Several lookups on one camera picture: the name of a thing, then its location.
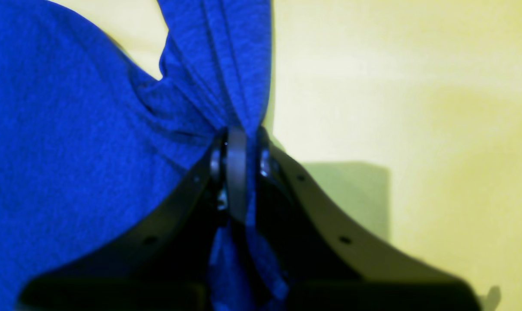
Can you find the yellow table cloth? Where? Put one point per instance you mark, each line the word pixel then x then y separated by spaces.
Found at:
pixel 409 114

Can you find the blue long-sleeve T-shirt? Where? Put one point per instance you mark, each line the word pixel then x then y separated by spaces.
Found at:
pixel 90 143

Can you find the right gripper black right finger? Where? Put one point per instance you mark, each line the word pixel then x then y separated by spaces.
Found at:
pixel 329 261

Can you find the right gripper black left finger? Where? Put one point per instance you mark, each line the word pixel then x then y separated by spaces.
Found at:
pixel 162 263

